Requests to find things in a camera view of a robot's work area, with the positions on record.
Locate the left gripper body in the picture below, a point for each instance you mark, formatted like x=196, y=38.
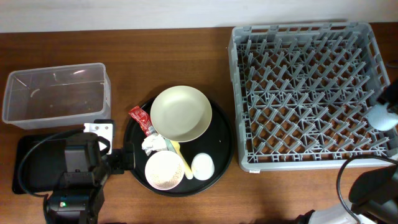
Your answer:
x=117, y=165

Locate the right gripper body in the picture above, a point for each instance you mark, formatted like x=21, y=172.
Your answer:
x=390, y=93

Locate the pink bowl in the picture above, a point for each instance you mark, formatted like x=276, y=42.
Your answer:
x=164, y=170

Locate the cream shallow bowl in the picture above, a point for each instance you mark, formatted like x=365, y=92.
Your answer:
x=181, y=113

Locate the white cup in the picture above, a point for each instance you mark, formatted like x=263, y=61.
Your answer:
x=202, y=166

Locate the light blue cup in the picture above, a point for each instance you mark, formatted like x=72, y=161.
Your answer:
x=380, y=119

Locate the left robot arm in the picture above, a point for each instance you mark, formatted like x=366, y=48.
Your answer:
x=79, y=196

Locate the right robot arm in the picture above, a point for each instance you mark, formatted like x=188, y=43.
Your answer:
x=373, y=192

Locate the grey dishwasher rack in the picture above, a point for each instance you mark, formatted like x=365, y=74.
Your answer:
x=302, y=93

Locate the crumpled white napkin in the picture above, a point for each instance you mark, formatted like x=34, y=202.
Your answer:
x=154, y=142

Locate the red sauce packet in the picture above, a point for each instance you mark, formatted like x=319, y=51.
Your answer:
x=143, y=119

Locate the light green plastic knife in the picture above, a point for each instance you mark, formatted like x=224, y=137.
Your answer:
x=169, y=146

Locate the yellow plastic knife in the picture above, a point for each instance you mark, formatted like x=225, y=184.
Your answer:
x=188, y=171

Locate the black rectangular tray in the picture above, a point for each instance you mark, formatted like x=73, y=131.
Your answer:
x=43, y=169

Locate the clear plastic bin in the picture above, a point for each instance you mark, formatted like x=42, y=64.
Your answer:
x=57, y=96

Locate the round black serving tray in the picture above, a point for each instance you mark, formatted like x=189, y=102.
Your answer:
x=218, y=142

